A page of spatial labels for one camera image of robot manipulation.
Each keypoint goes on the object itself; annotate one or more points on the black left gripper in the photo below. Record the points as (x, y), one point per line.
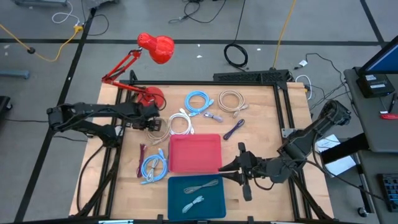
(141, 124)

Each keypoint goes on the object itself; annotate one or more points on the red oval object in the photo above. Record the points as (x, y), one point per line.
(389, 116)

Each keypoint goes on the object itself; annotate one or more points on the black mini computer box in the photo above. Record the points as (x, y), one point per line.
(374, 85)

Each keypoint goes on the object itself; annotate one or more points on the red plastic tray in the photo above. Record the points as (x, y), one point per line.
(194, 154)

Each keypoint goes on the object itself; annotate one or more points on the gray floor bar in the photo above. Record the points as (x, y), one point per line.
(14, 73)

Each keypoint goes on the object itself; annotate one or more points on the black caster wheel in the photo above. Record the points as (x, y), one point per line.
(362, 212)

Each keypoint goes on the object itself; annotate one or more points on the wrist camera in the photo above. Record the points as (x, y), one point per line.
(156, 124)
(247, 193)

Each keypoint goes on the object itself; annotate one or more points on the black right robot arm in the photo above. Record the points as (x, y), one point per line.
(311, 130)

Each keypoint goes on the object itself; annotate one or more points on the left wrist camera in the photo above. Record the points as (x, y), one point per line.
(156, 124)

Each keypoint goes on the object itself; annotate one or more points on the black keyboard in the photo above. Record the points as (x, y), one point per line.
(390, 193)

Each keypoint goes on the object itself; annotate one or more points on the gray furniture base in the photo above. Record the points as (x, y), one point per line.
(40, 2)

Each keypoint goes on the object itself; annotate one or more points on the black round floor plug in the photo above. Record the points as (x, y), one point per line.
(31, 50)

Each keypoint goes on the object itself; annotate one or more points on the black desk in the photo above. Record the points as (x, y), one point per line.
(373, 130)

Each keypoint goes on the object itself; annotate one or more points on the black perforated bar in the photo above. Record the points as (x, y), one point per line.
(248, 76)

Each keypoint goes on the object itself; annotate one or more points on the white paper sheet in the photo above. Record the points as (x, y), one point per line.
(342, 165)

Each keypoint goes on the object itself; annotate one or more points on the white power adapter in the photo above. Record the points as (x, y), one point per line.
(303, 63)

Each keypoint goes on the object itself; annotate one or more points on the computer monitor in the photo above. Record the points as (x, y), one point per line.
(387, 59)

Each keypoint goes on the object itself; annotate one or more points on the black floor object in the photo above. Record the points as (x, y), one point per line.
(3, 104)

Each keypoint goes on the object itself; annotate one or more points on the black aluminium table frame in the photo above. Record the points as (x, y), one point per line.
(199, 83)

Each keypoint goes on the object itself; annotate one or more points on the black pen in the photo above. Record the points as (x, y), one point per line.
(392, 102)

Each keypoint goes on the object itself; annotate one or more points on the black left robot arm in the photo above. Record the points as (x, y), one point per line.
(93, 109)

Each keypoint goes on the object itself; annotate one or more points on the red desk lamp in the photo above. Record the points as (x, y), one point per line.
(157, 48)

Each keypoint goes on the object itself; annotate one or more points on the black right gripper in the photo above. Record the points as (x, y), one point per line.
(248, 166)

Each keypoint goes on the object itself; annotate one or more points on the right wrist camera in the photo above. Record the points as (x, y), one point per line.
(247, 193)

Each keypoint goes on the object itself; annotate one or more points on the teal plastic tray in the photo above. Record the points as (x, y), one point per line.
(214, 202)

